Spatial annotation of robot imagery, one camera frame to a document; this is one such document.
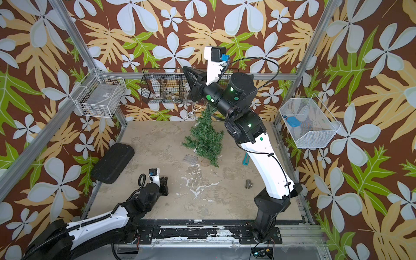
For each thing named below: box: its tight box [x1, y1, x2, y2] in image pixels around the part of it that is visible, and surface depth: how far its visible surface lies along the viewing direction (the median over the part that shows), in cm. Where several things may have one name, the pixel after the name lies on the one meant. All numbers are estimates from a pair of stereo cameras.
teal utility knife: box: [242, 152, 251, 166], surface depth 103 cm
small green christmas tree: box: [182, 105, 225, 168], surface depth 80 cm
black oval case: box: [91, 143, 135, 185], surface depth 93 cm
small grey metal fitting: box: [245, 179, 253, 190], surface depth 90 cm
